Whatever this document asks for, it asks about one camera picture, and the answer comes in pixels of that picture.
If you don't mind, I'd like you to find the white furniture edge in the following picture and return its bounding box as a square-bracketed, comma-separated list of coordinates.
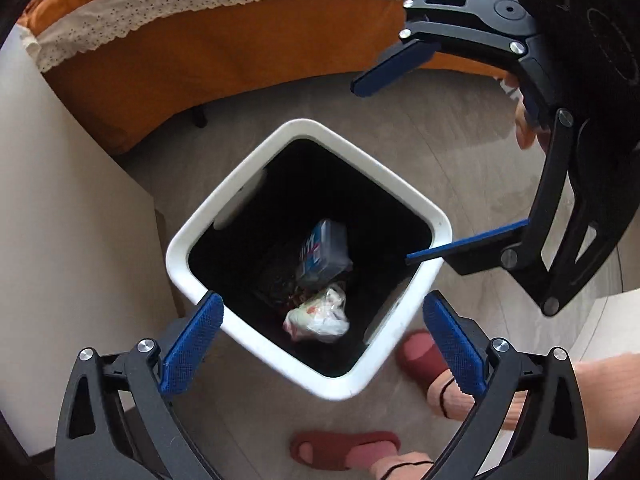
[590, 290, 640, 363]

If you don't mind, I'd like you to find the blue cardboard box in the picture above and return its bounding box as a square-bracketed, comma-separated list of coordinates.
[295, 218, 353, 289]

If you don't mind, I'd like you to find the dark crumpled packet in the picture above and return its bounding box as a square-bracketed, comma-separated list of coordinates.
[252, 255, 306, 311]

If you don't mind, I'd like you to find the white square trash bin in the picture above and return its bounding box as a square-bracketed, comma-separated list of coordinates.
[165, 118, 454, 401]

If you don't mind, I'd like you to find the person's right foot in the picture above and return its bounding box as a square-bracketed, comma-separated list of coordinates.
[404, 342, 528, 432]

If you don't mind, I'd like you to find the person's left foot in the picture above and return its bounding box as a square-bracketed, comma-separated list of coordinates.
[350, 442, 437, 480]

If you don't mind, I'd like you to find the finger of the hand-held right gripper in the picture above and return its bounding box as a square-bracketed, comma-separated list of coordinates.
[405, 108, 622, 317]
[351, 0, 542, 97]

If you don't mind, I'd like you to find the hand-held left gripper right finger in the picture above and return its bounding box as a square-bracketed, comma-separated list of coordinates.
[422, 290, 590, 480]

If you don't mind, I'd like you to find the person's right hand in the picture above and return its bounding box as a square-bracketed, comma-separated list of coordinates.
[501, 74, 540, 151]

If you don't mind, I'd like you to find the orange bed cover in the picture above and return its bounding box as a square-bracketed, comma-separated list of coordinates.
[17, 0, 511, 156]

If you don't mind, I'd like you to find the person's foot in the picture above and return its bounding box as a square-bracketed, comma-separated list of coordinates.
[350, 442, 437, 480]
[404, 342, 528, 432]

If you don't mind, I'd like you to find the crumpled white wrapper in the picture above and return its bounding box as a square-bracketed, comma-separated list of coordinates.
[283, 285, 351, 344]

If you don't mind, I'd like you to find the red slipper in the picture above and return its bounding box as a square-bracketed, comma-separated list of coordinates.
[290, 430, 402, 472]
[396, 331, 453, 397]

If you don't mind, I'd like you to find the white cabinet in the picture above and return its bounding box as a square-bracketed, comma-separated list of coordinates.
[0, 35, 173, 416]

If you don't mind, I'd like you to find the person's bare leg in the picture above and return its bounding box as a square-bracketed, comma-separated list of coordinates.
[572, 352, 637, 453]

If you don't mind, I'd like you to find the cream lace-trimmed sheet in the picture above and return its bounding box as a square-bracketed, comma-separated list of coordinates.
[35, 0, 471, 74]

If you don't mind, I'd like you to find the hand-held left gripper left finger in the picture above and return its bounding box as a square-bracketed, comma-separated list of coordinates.
[54, 291, 225, 480]

